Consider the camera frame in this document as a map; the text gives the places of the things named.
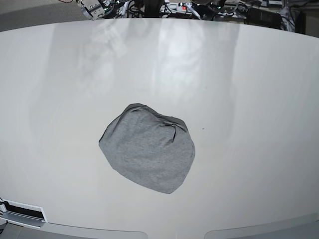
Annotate white slotted bracket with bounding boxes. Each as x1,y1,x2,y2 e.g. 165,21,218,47
0,199,48,229

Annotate white power strip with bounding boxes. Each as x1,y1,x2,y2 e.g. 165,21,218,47
159,0,246,18

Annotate black power adapter box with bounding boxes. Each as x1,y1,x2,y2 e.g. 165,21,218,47
246,7,282,29

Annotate grey t-shirt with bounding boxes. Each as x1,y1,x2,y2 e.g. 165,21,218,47
99,103,195,194

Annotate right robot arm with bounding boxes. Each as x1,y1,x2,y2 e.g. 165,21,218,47
76,0,115,20

